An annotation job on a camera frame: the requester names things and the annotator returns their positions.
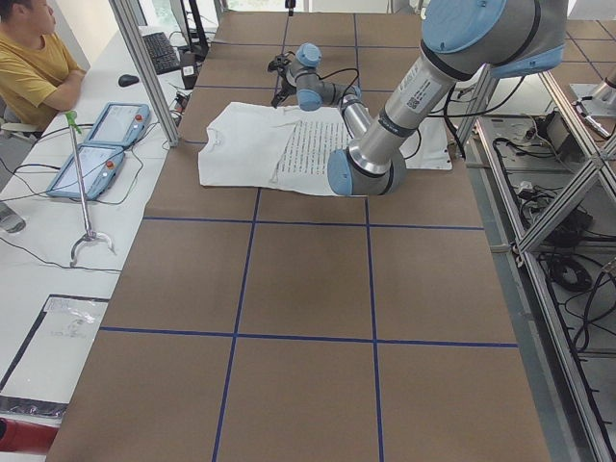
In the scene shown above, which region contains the clear plastic bag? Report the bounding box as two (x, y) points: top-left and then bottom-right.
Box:
(1, 294), (109, 420)

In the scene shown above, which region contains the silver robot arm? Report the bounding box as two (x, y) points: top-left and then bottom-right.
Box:
(268, 42), (372, 139)
(327, 0), (568, 196)

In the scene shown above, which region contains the black computer mouse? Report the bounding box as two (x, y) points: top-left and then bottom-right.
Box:
(117, 74), (140, 88)

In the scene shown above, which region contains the person in yellow shirt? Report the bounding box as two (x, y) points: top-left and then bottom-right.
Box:
(1, 1), (86, 131)

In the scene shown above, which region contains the aluminium frame post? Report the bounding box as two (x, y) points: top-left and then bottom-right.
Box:
(109, 0), (179, 147)

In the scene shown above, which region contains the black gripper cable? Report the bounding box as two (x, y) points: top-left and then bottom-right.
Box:
(281, 49), (362, 97)

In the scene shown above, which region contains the black keyboard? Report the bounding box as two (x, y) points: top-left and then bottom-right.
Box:
(141, 32), (181, 75)

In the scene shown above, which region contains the upper blue teach pendant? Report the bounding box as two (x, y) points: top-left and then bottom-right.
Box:
(85, 102), (151, 147)

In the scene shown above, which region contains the white long-sleeve printed shirt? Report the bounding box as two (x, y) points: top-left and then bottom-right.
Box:
(198, 102), (350, 196)

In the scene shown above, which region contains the aluminium side frame rail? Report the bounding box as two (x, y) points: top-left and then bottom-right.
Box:
(471, 71), (616, 462)

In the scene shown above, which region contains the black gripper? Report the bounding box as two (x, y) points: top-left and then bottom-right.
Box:
(267, 51), (296, 108)

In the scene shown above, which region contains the blue teach pendant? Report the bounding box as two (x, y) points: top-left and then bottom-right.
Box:
(85, 102), (151, 147)
(46, 143), (124, 200)

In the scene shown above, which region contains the lower blue teach pendant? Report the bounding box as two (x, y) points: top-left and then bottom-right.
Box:
(46, 143), (124, 200)

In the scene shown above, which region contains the green-handled reacher grabber tool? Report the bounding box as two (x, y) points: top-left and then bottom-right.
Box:
(64, 111), (116, 268)

